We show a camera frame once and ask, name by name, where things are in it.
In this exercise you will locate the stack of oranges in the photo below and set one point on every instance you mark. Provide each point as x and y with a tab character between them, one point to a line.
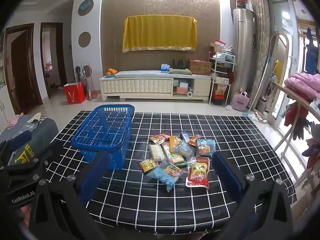
111	71

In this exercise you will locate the gold standing air conditioner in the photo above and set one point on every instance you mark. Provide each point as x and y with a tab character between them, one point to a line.
243	55

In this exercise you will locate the pile of snack packets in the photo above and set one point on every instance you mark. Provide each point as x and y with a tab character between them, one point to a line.
172	155

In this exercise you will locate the green cushion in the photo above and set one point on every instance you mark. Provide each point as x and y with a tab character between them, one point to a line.
180	71

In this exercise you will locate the wooden drying rack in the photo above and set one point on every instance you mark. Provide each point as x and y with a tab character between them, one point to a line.
300	102

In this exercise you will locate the blue plastic basket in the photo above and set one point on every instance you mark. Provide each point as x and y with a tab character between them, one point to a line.
105	130

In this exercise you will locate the blue hanging garment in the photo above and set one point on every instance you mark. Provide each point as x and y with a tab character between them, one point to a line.
311	55

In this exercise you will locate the white tv cabinet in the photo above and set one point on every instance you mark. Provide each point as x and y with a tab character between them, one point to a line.
137	85

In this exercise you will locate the plain round brown wall decor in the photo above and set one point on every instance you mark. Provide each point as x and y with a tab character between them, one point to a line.
84	39

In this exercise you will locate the pink bag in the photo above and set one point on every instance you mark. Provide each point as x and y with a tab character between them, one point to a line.
240	102

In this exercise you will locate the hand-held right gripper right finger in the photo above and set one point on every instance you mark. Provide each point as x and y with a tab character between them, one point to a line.
226	172

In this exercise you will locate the brown cardboard box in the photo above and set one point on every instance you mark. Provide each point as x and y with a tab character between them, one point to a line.
200	67

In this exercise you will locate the boxes in cabinet shelf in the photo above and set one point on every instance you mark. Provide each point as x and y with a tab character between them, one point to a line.
182	87

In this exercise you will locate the black router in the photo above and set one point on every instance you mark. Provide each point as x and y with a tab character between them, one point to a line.
180	63

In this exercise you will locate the patterned beige curtain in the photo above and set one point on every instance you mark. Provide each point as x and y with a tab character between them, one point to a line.
260	30

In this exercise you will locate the white metal shelf rack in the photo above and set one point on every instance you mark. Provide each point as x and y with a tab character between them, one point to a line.
222	80

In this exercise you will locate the yellow cover cloth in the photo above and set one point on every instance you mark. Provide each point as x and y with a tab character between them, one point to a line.
160	32

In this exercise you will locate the blue tissue box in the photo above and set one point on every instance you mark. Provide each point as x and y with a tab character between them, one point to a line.
165	68

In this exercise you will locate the yellow hanging cloth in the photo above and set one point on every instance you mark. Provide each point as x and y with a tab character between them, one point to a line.
278	67

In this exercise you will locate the person's grey printed clothing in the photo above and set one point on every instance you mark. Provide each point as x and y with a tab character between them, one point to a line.
42	132

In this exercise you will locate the black checked tablecloth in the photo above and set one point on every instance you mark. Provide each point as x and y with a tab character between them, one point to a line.
225	135

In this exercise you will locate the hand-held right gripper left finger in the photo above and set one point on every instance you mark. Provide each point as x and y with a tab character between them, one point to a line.
96	177

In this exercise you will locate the purple gum packet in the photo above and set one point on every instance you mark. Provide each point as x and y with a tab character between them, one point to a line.
185	136

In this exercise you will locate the red hanging clothes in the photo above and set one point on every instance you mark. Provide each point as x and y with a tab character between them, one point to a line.
292	117

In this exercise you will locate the brown wooden door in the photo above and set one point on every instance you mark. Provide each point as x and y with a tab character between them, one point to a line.
22	75

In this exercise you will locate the brown doorway frame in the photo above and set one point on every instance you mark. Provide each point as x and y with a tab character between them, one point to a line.
61	55

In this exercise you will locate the round decor with blue plate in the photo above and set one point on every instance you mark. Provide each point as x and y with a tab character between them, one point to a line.
85	6

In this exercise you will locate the red box on rack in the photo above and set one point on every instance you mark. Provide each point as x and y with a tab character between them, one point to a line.
220	45

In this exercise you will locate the pink blanket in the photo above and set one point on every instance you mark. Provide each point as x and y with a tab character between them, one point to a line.
302	85

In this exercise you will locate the red paper bag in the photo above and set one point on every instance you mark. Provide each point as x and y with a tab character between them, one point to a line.
75	92

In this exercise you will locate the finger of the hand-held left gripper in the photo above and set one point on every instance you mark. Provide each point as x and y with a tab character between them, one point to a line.
37	163
16	141

